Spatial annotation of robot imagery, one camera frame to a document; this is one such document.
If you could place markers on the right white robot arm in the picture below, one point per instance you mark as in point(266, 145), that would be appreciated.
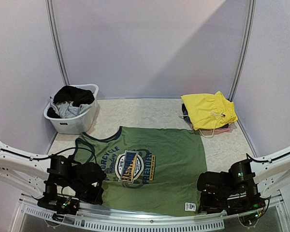
point(247, 185)

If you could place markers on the aluminium frame post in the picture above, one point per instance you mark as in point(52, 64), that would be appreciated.
point(243, 50)
point(55, 38)

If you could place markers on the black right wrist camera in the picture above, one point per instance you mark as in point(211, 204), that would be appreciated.
point(212, 181)

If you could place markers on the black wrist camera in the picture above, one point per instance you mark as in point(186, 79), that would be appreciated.
point(212, 181)
point(89, 173)

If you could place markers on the aluminium front rail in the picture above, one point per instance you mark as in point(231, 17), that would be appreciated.
point(31, 218)

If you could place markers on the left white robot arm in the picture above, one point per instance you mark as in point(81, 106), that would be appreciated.
point(51, 179)

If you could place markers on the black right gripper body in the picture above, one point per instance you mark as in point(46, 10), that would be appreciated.
point(208, 201)

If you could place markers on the folded pink garment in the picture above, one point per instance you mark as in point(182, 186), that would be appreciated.
point(226, 128)

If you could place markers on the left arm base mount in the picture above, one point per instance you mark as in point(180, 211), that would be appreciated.
point(62, 205)

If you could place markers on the green garment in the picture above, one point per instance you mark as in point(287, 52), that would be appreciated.
point(148, 170)

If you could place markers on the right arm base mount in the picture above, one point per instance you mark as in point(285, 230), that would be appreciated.
point(243, 204)

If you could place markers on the grey garment in basket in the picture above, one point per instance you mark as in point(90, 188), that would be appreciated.
point(66, 109)

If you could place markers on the yellow shorts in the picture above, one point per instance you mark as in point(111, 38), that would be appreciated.
point(209, 111)

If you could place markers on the left aluminium frame post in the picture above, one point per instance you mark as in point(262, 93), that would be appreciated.
point(55, 38)

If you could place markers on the black garment in basket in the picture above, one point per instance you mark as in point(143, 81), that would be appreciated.
point(76, 95)

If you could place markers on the right aluminium frame post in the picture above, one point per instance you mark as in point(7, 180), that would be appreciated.
point(243, 50)

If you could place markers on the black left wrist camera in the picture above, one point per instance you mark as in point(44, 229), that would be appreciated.
point(89, 173)

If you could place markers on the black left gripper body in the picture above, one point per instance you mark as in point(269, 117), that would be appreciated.
point(84, 194)

